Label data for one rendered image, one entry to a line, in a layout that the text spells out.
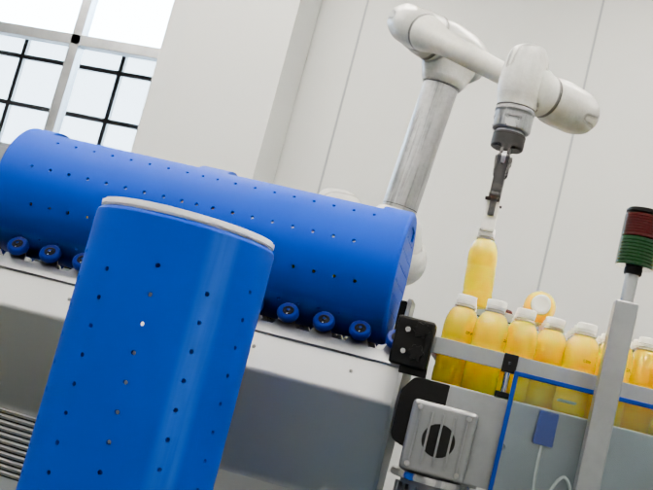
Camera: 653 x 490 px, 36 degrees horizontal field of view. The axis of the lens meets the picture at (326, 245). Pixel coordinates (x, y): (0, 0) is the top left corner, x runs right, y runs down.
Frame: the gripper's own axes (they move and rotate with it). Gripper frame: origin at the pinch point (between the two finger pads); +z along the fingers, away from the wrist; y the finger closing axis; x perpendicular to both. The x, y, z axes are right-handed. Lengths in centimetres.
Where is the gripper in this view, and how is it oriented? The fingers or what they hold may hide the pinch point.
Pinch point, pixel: (489, 219)
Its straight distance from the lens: 229.4
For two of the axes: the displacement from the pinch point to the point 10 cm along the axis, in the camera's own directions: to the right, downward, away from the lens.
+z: -2.5, 9.6, -1.3
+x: 9.6, 2.2, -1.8
